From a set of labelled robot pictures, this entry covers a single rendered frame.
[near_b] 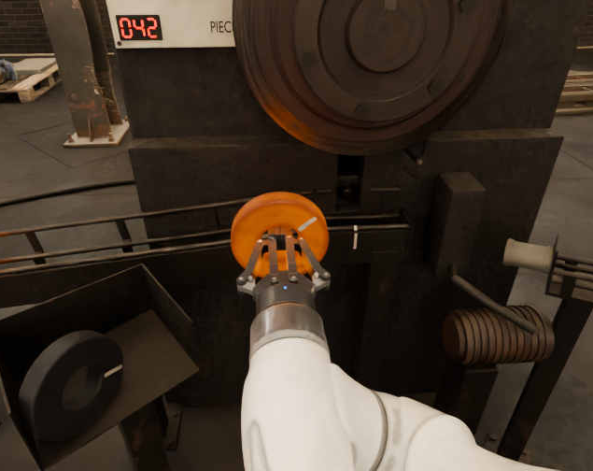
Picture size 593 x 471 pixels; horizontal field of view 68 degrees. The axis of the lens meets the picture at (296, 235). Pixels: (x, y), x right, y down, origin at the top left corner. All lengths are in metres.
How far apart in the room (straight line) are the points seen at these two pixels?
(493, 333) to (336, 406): 0.68
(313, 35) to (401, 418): 0.54
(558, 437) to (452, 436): 1.15
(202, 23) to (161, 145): 0.26
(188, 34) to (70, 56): 2.73
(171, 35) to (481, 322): 0.88
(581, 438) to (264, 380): 1.33
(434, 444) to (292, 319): 0.19
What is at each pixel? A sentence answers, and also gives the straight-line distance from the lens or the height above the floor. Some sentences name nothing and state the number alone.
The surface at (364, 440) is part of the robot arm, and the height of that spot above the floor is 0.83.
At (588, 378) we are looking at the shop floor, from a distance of 1.85.
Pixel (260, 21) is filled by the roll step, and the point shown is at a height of 1.12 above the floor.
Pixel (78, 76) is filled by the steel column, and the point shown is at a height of 0.48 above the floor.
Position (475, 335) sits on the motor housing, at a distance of 1.05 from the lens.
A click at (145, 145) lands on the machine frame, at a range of 1.00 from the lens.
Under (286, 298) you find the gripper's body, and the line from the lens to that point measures 0.52.
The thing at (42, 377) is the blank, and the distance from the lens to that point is 0.70.
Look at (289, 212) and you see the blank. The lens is 0.66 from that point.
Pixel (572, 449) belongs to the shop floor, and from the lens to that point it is 1.63.
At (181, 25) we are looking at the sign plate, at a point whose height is 1.10.
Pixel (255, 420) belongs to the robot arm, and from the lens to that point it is 0.43.
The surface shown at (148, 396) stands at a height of 0.60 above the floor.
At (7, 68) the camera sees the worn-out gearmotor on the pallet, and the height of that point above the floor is 0.26.
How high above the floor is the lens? 1.21
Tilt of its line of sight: 33 degrees down
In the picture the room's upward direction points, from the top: straight up
